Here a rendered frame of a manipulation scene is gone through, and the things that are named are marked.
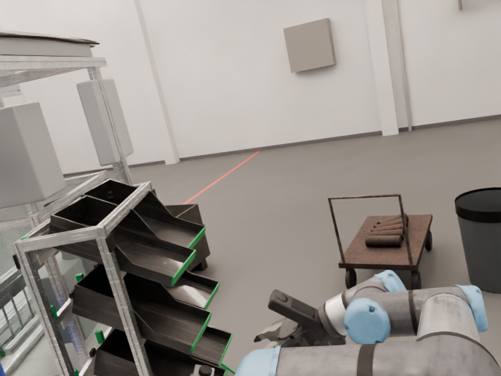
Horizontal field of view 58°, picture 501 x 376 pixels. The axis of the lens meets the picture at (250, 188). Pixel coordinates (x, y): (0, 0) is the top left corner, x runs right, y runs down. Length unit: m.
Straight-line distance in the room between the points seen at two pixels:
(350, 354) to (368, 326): 0.36
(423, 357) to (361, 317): 0.37
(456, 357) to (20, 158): 1.74
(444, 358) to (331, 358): 0.10
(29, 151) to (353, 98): 8.39
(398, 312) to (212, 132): 10.29
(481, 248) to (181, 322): 2.77
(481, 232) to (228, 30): 8.03
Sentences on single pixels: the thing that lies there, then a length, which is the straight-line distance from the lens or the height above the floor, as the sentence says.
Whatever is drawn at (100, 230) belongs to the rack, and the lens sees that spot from 0.92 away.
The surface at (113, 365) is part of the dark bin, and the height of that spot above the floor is 1.33.
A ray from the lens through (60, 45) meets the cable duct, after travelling 2.14.
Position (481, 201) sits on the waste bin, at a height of 0.54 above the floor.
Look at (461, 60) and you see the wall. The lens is 9.63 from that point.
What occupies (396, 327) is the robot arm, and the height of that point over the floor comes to 1.44.
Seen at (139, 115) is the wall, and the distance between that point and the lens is 11.94.
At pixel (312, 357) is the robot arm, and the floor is 1.63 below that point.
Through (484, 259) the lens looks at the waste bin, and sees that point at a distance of 3.62.
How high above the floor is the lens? 1.89
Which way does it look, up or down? 15 degrees down
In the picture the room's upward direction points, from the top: 12 degrees counter-clockwise
